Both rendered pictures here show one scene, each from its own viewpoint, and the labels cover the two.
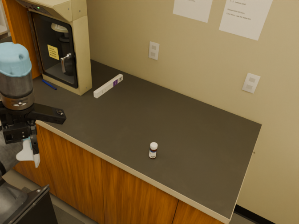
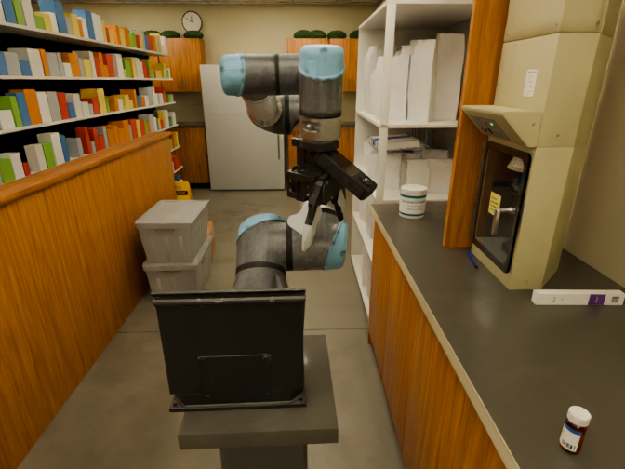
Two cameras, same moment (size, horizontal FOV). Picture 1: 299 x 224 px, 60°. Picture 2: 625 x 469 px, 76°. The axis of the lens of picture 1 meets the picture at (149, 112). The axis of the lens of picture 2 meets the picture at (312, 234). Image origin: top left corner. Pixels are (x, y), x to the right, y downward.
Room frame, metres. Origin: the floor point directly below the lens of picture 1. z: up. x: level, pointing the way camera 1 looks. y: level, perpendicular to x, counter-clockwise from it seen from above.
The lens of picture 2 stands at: (0.16, -0.32, 1.59)
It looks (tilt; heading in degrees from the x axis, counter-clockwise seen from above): 21 degrees down; 63
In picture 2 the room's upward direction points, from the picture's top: straight up
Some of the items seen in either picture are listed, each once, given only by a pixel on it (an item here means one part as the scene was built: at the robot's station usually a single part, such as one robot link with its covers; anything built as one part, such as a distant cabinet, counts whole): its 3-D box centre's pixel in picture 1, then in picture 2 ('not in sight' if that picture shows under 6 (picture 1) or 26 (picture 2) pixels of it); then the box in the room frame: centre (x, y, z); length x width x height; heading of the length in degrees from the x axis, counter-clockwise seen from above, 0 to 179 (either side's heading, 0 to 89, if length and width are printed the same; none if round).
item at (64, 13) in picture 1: (39, 6); (495, 124); (1.29, 0.60, 1.46); 0.32 x 0.12 x 0.10; 65
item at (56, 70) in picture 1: (54, 52); (496, 204); (1.34, 0.58, 1.19); 0.30 x 0.01 x 0.40; 64
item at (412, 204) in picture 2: not in sight; (412, 201); (1.51, 1.21, 1.02); 0.13 x 0.13 x 0.15
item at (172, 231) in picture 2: not in sight; (178, 229); (0.55, 2.80, 0.49); 0.60 x 0.42 x 0.33; 65
